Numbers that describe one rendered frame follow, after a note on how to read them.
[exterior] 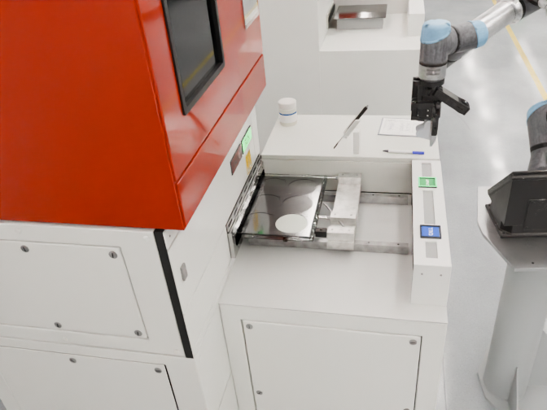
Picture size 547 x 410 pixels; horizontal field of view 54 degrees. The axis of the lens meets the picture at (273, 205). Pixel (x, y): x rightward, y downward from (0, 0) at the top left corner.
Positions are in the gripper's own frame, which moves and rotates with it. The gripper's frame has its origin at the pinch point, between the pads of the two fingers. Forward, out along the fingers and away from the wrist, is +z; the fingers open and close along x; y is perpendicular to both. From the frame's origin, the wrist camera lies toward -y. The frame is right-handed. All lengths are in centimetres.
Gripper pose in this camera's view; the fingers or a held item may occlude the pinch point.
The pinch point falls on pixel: (433, 141)
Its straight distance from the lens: 168.1
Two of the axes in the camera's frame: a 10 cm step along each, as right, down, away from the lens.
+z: 0.8, 8.3, 5.5
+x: -2.0, 5.6, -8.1
